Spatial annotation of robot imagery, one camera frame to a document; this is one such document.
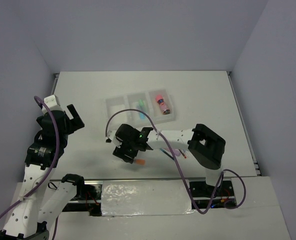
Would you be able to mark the orange capped highlighter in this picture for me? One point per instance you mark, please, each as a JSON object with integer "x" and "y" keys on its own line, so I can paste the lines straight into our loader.
{"x": 140, "y": 161}

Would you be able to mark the blue highlighter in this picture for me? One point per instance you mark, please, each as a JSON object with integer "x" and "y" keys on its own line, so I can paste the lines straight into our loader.
{"x": 141, "y": 113}

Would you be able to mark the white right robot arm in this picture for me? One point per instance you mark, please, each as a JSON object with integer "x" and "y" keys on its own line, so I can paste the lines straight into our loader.
{"x": 206, "y": 146}

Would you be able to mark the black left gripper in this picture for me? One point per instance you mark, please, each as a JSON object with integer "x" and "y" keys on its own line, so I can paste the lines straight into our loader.
{"x": 76, "y": 122}

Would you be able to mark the red pen refill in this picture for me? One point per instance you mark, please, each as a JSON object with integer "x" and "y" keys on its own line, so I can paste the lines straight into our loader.
{"x": 183, "y": 154}

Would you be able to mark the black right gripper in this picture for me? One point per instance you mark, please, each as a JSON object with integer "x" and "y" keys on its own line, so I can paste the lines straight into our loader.
{"x": 120, "y": 152}

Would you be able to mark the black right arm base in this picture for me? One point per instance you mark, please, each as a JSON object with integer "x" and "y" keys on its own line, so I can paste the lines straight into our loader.
{"x": 199, "y": 189}

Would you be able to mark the purple highlighter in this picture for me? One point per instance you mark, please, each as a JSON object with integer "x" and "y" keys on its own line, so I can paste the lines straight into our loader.
{"x": 176, "y": 152}

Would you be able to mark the white three-compartment tray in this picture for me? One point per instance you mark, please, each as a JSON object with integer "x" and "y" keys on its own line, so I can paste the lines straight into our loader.
{"x": 130, "y": 101}

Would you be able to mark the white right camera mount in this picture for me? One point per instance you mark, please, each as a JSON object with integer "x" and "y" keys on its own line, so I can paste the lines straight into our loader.
{"x": 111, "y": 138}

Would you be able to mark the aluminium table edge rail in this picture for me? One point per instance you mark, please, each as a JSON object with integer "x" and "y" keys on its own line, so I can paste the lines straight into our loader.
{"x": 250, "y": 146}

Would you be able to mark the green capped highlighter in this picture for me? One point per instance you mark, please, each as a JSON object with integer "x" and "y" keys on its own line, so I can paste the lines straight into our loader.
{"x": 141, "y": 105}

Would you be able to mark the pink capped glue bottle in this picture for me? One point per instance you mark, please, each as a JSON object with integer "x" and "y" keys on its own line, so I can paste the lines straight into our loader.
{"x": 163, "y": 106}

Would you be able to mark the silver foil tape sheet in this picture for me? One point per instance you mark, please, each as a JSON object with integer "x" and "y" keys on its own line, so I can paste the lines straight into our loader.
{"x": 145, "y": 198}

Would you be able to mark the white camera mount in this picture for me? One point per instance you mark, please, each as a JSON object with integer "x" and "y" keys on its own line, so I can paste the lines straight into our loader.
{"x": 53, "y": 103}
{"x": 111, "y": 138}

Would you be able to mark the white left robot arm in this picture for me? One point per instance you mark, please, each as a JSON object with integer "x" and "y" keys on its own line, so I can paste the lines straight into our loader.
{"x": 30, "y": 219}

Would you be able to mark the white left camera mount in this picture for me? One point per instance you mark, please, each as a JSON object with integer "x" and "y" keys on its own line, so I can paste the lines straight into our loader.
{"x": 53, "y": 103}

